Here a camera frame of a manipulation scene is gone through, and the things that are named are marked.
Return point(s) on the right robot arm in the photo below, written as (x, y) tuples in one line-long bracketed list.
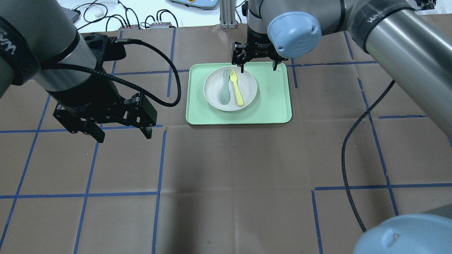
[(415, 54)]

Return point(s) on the black usb hub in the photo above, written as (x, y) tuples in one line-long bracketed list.
[(74, 15)]

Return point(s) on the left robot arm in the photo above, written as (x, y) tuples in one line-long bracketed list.
[(39, 41)]

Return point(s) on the teal plastic spoon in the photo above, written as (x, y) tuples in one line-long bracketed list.
[(225, 96)]

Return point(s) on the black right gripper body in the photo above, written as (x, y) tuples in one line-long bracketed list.
[(257, 43)]

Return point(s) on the teach pendant tablet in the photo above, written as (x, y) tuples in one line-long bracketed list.
[(202, 4)]

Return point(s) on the grey adapter box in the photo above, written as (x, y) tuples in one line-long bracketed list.
[(131, 27), (160, 25)]

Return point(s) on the light green tray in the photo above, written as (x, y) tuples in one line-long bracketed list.
[(271, 105)]

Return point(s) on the yellow plastic fork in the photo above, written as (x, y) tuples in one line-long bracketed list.
[(237, 92)]

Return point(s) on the white round plate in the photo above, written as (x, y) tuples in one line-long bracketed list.
[(213, 83)]

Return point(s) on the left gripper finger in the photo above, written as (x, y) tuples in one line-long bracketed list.
[(90, 127), (147, 131)]

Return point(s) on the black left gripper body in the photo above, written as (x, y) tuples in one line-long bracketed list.
[(92, 100)]

